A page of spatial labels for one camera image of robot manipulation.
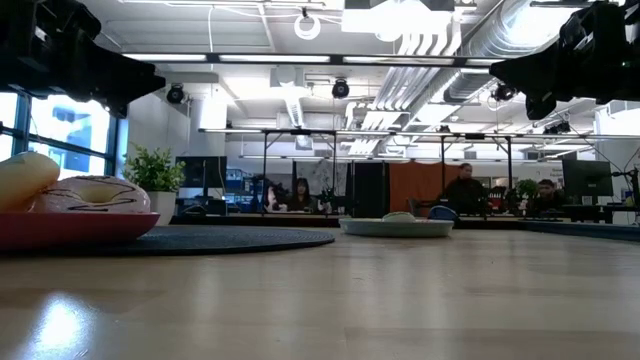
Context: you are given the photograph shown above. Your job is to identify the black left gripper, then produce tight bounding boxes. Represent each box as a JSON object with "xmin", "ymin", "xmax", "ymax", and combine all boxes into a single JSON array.
[{"xmin": 34, "ymin": 0, "xmax": 167, "ymax": 119}]

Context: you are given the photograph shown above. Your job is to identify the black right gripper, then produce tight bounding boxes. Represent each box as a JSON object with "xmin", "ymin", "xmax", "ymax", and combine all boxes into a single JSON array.
[{"xmin": 489, "ymin": 2, "xmax": 629, "ymax": 120}]

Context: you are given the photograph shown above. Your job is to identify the pink frosted donut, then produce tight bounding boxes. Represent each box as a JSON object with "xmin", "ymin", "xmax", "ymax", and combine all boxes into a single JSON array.
[{"xmin": 30, "ymin": 175, "xmax": 152, "ymax": 215}]

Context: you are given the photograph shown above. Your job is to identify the small green iced donut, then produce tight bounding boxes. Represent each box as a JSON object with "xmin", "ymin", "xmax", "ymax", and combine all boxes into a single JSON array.
[{"xmin": 381, "ymin": 211, "xmax": 417, "ymax": 224}]

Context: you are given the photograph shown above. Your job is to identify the large window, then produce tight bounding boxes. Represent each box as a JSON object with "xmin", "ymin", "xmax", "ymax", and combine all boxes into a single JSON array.
[{"xmin": 0, "ymin": 92, "xmax": 129, "ymax": 179}]

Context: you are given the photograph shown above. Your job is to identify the large potted plant white pot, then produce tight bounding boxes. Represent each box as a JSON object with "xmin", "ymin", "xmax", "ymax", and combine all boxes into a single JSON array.
[{"xmin": 122, "ymin": 143, "xmax": 187, "ymax": 226}]

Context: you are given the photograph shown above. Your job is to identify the black monitor on stand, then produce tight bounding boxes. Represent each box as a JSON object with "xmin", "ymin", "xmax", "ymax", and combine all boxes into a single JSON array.
[{"xmin": 174, "ymin": 155, "xmax": 229, "ymax": 199}]

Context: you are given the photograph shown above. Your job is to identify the small green background plant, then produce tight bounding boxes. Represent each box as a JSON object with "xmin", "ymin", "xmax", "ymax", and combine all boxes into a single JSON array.
[{"xmin": 515, "ymin": 178, "xmax": 540, "ymax": 201}]

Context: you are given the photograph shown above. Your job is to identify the black computer monitor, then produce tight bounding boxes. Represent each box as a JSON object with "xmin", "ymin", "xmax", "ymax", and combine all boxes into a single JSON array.
[{"xmin": 561, "ymin": 158, "xmax": 615, "ymax": 198}]

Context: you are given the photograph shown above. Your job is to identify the white ceiling pipes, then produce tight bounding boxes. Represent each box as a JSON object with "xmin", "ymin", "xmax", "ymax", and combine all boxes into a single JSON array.
[{"xmin": 369, "ymin": 29, "xmax": 456, "ymax": 114}]

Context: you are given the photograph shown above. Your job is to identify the seated person at desk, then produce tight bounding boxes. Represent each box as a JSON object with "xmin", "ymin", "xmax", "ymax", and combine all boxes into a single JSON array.
[{"xmin": 529, "ymin": 178, "xmax": 569, "ymax": 214}]

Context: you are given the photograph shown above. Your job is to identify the person in dark top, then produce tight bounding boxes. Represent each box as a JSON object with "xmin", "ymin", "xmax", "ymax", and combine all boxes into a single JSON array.
[{"xmin": 443, "ymin": 162, "xmax": 489, "ymax": 216}]

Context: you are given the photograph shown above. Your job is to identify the red round plate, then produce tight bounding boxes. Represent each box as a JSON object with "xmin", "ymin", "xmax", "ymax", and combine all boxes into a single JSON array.
[{"xmin": 0, "ymin": 211, "xmax": 161, "ymax": 252}]

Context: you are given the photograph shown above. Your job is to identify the orange partition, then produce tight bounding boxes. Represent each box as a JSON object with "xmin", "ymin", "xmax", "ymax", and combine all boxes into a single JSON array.
[{"xmin": 388, "ymin": 160, "xmax": 461, "ymax": 214}]

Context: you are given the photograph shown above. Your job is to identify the blue item on plate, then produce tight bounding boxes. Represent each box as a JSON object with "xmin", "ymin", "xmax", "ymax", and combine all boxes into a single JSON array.
[{"xmin": 427, "ymin": 205, "xmax": 460, "ymax": 224}]

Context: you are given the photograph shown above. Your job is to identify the dark blue woven placemat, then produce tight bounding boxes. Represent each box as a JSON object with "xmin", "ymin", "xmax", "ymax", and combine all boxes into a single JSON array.
[{"xmin": 0, "ymin": 225, "xmax": 336, "ymax": 258}]

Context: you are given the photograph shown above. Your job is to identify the black partition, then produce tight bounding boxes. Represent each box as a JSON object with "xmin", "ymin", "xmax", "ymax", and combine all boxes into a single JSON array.
[{"xmin": 352, "ymin": 160, "xmax": 390, "ymax": 219}]

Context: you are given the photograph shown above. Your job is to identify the person seated behind station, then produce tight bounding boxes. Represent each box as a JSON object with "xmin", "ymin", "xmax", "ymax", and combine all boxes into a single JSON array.
[{"xmin": 287, "ymin": 177, "xmax": 319, "ymax": 214}]

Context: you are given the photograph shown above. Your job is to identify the light blue round plate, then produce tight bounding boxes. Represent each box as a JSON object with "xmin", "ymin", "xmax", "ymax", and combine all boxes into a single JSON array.
[{"xmin": 338, "ymin": 216, "xmax": 455, "ymax": 239}]

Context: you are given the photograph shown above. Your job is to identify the silver ceiling duct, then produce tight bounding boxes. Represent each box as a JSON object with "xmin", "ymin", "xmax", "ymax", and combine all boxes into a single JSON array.
[{"xmin": 442, "ymin": 0, "xmax": 576, "ymax": 104}]

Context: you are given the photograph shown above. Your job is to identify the white hanging ring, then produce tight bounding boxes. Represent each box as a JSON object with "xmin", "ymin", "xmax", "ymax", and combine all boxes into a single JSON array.
[{"xmin": 293, "ymin": 13, "xmax": 322, "ymax": 41}]

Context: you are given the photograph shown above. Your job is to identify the black neighbouring station frame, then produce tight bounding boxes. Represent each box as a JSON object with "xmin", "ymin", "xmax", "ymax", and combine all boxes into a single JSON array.
[{"xmin": 259, "ymin": 128, "xmax": 516, "ymax": 216}]

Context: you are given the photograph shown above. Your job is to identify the black table edge frame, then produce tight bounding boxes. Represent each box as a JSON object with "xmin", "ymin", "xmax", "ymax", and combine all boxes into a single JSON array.
[{"xmin": 169, "ymin": 213, "xmax": 640, "ymax": 243}]

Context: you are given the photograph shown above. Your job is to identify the black overhead frame bar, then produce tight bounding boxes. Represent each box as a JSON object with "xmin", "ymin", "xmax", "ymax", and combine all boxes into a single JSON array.
[{"xmin": 119, "ymin": 52, "xmax": 506, "ymax": 69}]

